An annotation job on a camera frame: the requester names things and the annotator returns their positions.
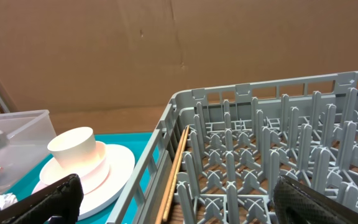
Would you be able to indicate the white napkin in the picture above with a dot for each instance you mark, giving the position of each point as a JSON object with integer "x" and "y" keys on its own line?
{"x": 6, "y": 200}

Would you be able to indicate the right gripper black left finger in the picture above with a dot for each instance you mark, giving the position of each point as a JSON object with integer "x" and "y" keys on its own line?
{"x": 62, "y": 199}

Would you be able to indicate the small pink plate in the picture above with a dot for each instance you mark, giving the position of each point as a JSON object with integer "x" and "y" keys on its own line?
{"x": 91, "y": 174}

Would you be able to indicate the white cup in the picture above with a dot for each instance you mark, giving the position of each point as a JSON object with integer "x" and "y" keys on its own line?
{"x": 73, "y": 148}

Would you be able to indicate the large white plate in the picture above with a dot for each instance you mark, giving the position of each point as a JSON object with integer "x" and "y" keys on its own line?
{"x": 121, "y": 163}

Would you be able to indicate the clear plastic bin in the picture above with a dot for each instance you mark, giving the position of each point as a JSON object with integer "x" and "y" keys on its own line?
{"x": 29, "y": 133}

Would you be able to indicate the grey dish rack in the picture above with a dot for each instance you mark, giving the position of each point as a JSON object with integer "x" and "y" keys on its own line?
{"x": 219, "y": 151}

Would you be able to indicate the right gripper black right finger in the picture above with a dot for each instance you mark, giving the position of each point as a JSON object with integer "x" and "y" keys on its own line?
{"x": 296, "y": 203}

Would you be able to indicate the wooden chopstick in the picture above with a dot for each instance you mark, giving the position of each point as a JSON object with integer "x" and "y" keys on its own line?
{"x": 171, "y": 180}
{"x": 177, "y": 174}

